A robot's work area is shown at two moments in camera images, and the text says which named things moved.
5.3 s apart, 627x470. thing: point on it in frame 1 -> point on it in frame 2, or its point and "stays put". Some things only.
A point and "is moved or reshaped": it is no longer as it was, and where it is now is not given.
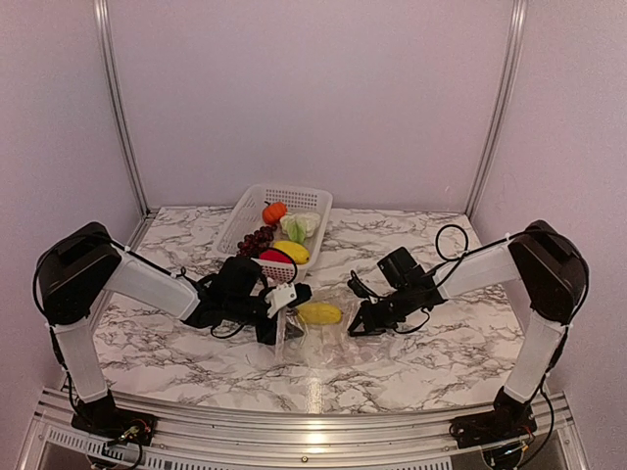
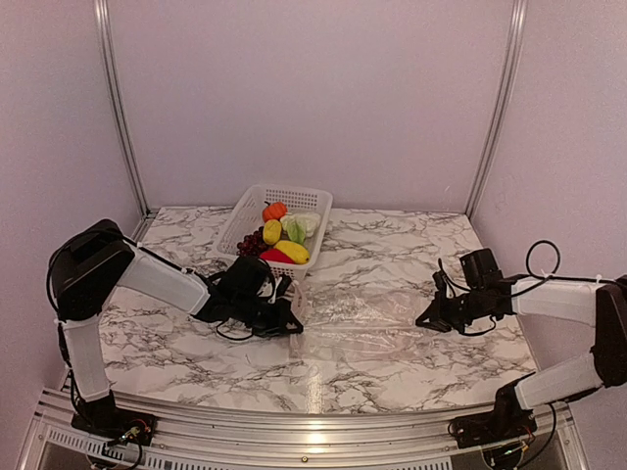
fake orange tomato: x=274 y=211 stays put
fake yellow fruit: x=298 y=253 stays put
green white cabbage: x=299 y=226 stays put
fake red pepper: x=274 y=256 stays put
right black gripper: x=365 y=312 -> x=438 y=310
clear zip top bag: x=330 y=346 is moved or reshaped
